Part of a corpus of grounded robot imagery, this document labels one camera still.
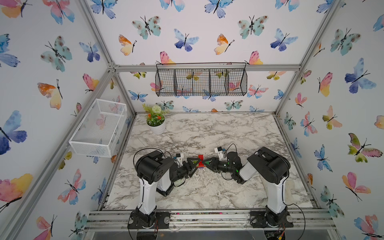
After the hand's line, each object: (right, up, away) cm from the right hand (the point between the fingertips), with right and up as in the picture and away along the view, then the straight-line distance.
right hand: (204, 163), depth 88 cm
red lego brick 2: (-2, -1, 0) cm, 2 cm away
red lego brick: (-2, +2, +7) cm, 8 cm away
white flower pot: (-32, +19, +15) cm, 40 cm away
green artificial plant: (-31, +28, +9) cm, 43 cm away
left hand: (-2, 0, -1) cm, 2 cm away
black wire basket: (-2, +52, +10) cm, 53 cm away
